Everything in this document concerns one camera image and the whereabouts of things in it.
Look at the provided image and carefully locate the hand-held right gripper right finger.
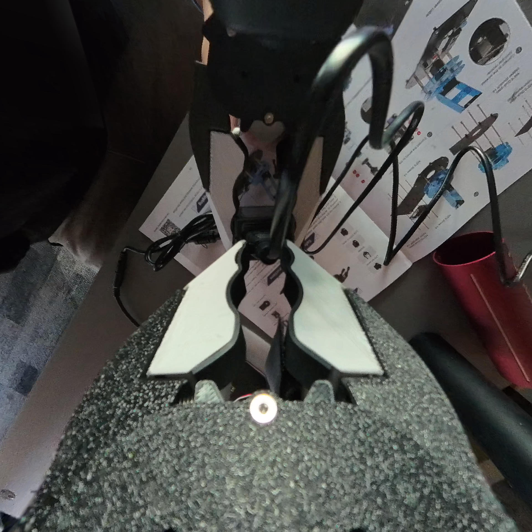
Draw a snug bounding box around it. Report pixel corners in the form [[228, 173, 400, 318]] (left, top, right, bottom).
[[266, 241, 384, 395]]

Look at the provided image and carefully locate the grey desk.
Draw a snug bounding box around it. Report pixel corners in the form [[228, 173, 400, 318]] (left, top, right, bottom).
[[0, 121, 532, 532]]

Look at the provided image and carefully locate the printed instruction booklet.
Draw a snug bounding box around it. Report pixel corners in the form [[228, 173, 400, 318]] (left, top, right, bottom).
[[139, 0, 532, 377]]

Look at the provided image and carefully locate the red cylinder bottle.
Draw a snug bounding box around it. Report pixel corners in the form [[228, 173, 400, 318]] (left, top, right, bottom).
[[432, 231, 532, 390]]

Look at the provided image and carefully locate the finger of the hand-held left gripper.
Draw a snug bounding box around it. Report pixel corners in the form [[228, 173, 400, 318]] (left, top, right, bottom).
[[210, 130, 250, 247], [291, 136, 325, 239]]

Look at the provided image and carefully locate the dark grey cylinder bottle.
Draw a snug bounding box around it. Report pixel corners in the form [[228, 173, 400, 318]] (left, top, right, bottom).
[[409, 332, 532, 497]]

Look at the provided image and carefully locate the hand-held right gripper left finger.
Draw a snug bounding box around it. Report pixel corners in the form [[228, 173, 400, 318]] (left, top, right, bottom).
[[147, 240, 247, 377]]

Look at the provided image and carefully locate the black power cord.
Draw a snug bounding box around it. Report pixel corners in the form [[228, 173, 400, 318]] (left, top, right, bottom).
[[245, 28, 532, 287]]

